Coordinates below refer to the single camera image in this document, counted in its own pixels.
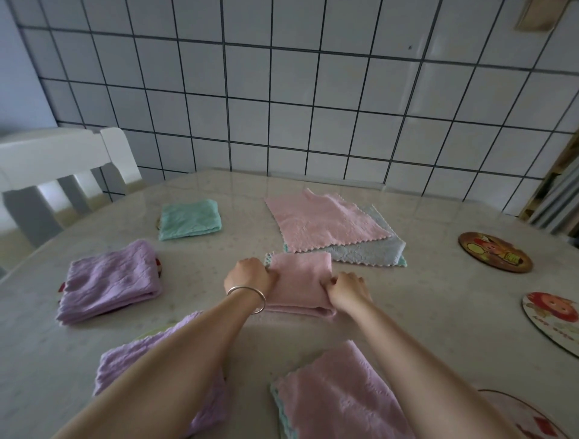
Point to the pink and green towel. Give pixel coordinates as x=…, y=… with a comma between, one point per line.
x=401, y=263
x=321, y=219

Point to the red-square round placemat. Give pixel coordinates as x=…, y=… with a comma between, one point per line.
x=529, y=416

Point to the person's left forearm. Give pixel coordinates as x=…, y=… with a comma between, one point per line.
x=158, y=375

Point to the brown round placemat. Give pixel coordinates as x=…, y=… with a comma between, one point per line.
x=493, y=252

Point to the person's left hand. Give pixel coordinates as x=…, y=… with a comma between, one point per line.
x=249, y=273

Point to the red-bordered round placemat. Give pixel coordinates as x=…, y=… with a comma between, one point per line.
x=158, y=267

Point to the white leaning boards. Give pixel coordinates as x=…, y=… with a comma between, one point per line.
x=561, y=203

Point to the two-face round placemat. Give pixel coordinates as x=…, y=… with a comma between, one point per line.
x=554, y=316

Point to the gold metal door frame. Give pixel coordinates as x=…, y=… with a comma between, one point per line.
x=543, y=190

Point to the person's right forearm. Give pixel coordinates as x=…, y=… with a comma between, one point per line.
x=425, y=375

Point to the green cloth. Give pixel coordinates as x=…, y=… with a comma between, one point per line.
x=190, y=219

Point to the tan wall plate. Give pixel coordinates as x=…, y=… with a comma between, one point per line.
x=540, y=16

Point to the person's right hand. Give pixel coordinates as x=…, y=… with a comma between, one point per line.
x=348, y=291

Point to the white wooden chair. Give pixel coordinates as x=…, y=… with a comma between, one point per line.
x=45, y=156

